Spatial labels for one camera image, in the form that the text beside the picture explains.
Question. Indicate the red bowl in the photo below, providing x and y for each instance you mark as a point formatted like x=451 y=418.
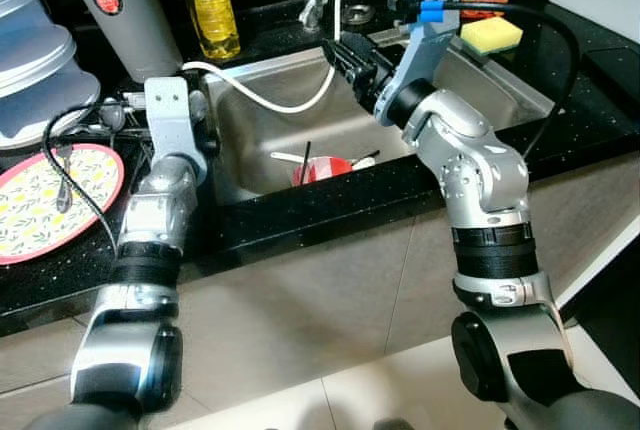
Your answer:
x=328 y=170

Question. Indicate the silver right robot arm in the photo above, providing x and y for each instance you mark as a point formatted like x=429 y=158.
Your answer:
x=490 y=200

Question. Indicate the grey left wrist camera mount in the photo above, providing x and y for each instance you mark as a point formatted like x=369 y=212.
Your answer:
x=172 y=125

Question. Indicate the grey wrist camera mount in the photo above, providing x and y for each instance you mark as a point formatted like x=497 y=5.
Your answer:
x=425 y=45
x=172 y=125

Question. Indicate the flat black countertop block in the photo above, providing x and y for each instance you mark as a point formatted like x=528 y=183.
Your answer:
x=615 y=75

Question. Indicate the stainless steel sink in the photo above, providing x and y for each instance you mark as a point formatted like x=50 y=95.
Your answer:
x=270 y=130

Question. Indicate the floral plate with red rim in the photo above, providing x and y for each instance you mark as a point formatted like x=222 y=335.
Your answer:
x=40 y=220

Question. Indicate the white-edged cabinet door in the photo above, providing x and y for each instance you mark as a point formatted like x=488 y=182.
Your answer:
x=605 y=280

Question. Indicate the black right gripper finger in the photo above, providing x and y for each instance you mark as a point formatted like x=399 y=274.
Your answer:
x=340 y=62
x=355 y=46

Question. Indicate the thin black stick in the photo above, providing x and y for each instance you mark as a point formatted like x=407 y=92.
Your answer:
x=306 y=155

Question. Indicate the grey flask with red logo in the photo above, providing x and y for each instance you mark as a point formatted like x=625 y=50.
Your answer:
x=125 y=20

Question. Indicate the stack of grey-blue bowls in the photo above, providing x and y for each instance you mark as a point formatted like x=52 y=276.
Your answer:
x=40 y=70

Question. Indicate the yellow liquid plastic bottle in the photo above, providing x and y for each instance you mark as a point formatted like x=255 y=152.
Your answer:
x=210 y=10

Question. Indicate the yellow sponge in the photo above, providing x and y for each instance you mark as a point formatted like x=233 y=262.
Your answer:
x=492 y=36

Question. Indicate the metal fork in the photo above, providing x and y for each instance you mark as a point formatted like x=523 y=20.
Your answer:
x=65 y=190

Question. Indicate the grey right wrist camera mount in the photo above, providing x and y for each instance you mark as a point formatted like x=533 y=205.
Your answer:
x=425 y=45

